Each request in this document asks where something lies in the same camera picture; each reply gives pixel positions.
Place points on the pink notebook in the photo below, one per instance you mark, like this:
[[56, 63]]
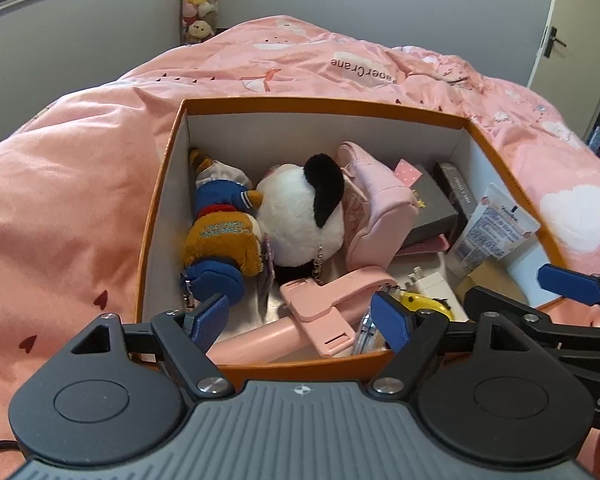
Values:
[[427, 246]]

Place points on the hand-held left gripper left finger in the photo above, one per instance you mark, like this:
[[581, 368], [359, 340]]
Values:
[[210, 320]]

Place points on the pink printed blanket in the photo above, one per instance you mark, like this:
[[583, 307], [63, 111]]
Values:
[[80, 185]]

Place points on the yellow tape measure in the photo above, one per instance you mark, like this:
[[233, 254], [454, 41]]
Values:
[[420, 302]]

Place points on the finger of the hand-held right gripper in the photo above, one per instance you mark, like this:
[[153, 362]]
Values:
[[570, 282], [520, 312]]

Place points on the pink mini backpack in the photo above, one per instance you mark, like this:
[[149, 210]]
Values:
[[380, 210]]

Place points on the clear plastic packet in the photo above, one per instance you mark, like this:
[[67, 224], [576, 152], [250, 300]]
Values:
[[367, 332]]

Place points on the small brown box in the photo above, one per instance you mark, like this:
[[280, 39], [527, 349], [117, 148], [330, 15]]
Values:
[[455, 185]]

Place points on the white cream tube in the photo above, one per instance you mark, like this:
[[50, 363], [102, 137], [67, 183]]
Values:
[[495, 230]]

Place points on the orange cardboard box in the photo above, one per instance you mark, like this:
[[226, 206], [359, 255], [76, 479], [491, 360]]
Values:
[[330, 132]]

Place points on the dark grey box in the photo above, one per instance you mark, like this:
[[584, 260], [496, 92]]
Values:
[[432, 210]]

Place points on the white charger plug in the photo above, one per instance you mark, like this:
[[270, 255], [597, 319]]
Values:
[[435, 285]]

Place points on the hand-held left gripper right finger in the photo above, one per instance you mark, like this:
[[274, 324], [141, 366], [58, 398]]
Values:
[[390, 322]]

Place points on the clear plastic hang tag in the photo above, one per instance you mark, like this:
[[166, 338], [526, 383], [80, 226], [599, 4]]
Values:
[[267, 285]]

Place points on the cream door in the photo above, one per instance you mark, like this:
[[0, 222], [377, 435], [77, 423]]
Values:
[[580, 35]]

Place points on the gold box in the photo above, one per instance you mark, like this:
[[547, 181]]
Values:
[[490, 280]]

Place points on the pink phone holder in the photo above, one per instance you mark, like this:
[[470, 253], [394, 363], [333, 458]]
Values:
[[320, 300]]

